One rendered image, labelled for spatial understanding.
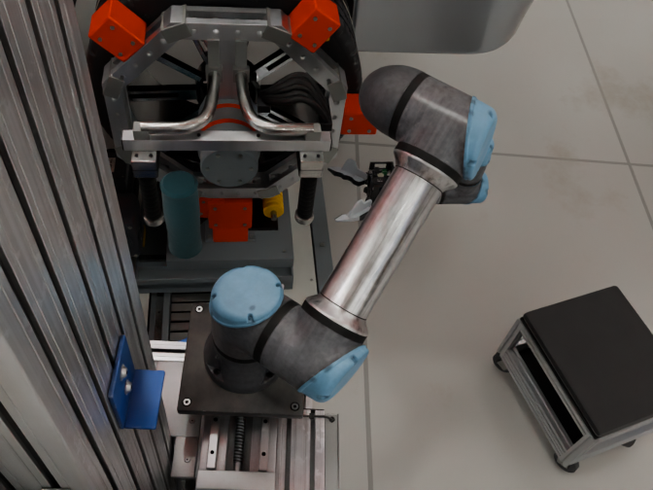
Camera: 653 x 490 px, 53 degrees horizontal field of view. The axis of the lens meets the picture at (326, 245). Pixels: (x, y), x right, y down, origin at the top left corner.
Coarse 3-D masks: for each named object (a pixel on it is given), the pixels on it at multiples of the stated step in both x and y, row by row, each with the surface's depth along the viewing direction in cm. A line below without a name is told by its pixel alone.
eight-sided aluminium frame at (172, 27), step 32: (160, 32) 133; (192, 32) 135; (224, 32) 135; (256, 32) 136; (288, 32) 136; (128, 64) 139; (320, 64) 144; (128, 128) 153; (128, 160) 161; (160, 160) 168; (288, 160) 173; (224, 192) 174; (256, 192) 177
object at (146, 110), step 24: (144, 72) 175; (192, 72) 155; (264, 72) 157; (144, 96) 160; (168, 96) 160; (192, 96) 161; (144, 120) 167; (168, 120) 178; (288, 120) 170; (312, 120) 172
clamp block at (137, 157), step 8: (136, 152) 133; (144, 152) 133; (152, 152) 133; (136, 160) 132; (144, 160) 132; (152, 160) 132; (136, 168) 133; (144, 168) 133; (152, 168) 133; (136, 176) 135; (144, 176) 135; (152, 176) 135
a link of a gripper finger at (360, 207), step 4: (360, 200) 141; (368, 200) 144; (356, 204) 141; (360, 204) 142; (364, 204) 143; (368, 204) 145; (352, 208) 142; (356, 208) 142; (360, 208) 143; (364, 208) 145; (368, 208) 145; (348, 212) 144; (352, 212) 142; (356, 212) 143; (360, 212) 144; (364, 212) 144; (340, 216) 143; (344, 216) 143; (348, 216) 143; (352, 216) 143; (356, 216) 144; (336, 220) 143; (340, 220) 143; (344, 220) 143; (348, 220) 143; (352, 220) 144; (356, 220) 144
